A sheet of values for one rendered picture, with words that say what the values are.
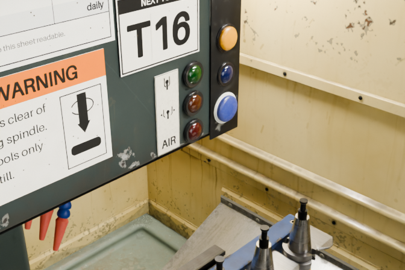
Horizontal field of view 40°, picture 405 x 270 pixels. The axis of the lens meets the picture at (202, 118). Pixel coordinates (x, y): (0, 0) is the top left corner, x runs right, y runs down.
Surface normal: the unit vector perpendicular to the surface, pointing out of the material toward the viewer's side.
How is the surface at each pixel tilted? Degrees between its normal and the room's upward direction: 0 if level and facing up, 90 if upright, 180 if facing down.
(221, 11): 90
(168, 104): 90
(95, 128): 90
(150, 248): 0
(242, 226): 24
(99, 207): 90
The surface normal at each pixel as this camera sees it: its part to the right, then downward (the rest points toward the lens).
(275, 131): -0.70, 0.31
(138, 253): 0.00, -0.90
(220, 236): -0.29, -0.69
